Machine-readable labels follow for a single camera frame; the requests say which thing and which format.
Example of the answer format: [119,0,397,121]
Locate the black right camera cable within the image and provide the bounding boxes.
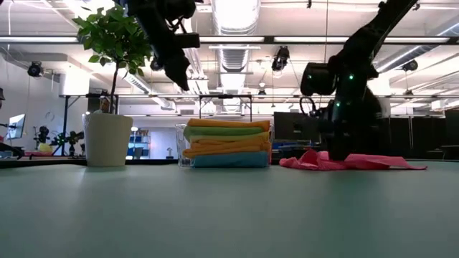
[299,95,318,118]

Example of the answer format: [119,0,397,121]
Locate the green table mat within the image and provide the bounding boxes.
[0,160,459,258]

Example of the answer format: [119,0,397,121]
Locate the white-screen monitor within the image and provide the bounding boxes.
[6,113,27,141]

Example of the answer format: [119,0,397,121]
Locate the black light strip bar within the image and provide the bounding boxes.
[0,34,459,46]

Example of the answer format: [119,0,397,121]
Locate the black computer monitor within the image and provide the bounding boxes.
[273,111,320,143]

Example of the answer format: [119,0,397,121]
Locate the clear plastic bin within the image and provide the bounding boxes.
[174,123,275,168]

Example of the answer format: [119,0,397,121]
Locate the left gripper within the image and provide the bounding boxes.
[136,6,191,91]

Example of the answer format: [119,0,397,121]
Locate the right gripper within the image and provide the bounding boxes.
[300,57,383,161]

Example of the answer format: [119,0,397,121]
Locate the blue microfiber towel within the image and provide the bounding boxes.
[193,150,270,168]

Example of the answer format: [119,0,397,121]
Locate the black rail stand post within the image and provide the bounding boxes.
[61,95,71,157]

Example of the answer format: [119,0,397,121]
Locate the long horizontal ceiling rail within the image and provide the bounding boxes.
[59,93,422,100]

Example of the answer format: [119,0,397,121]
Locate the black hanging spotlight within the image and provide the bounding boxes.
[27,61,44,78]
[149,57,165,72]
[401,59,420,72]
[270,45,291,72]

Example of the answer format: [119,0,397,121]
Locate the blue storage shelf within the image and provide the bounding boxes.
[126,129,151,161]

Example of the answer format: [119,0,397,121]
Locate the yellow microfiber towel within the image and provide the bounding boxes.
[189,131,270,143]

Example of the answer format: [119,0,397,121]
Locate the green leafy plant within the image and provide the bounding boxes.
[72,5,155,115]

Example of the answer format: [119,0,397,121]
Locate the pink microfiber towel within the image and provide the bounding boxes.
[278,148,427,171]

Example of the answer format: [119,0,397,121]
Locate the beige plant pot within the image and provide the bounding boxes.
[83,113,134,168]

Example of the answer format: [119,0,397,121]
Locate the green microfiber towel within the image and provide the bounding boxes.
[183,125,265,142]

